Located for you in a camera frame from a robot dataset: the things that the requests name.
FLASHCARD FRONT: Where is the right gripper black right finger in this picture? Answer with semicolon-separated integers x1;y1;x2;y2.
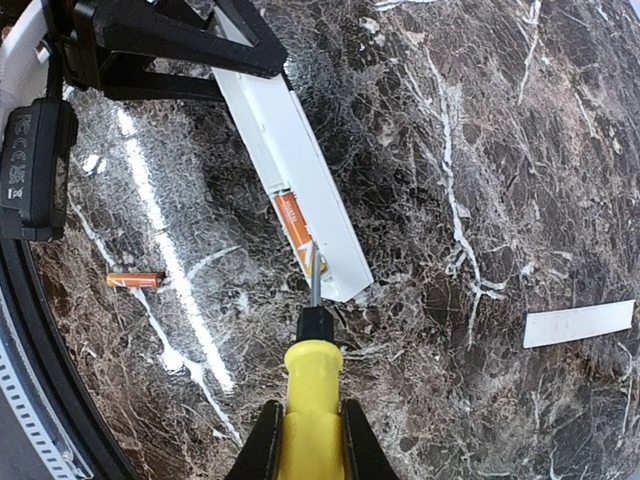
341;399;399;480

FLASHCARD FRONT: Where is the orange battery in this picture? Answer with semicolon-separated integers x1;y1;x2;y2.
273;191;314;277
106;272;165;289

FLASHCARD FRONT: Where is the white battery cover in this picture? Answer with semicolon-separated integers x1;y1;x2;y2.
523;300;635;348

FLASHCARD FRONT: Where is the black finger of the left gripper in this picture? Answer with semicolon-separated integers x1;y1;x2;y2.
93;1;287;78
101;53;224;102

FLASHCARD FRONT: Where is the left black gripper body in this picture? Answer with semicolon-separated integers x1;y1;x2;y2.
42;0;108;91

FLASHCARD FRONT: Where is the white slotted cable duct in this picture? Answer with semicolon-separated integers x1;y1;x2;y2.
1;302;95;479

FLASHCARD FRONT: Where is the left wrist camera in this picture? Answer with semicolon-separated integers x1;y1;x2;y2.
1;98;78;241

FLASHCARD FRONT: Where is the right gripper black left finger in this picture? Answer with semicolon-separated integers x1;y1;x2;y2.
224;400;284;480

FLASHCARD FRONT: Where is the white remote control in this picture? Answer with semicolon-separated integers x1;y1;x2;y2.
209;0;375;304

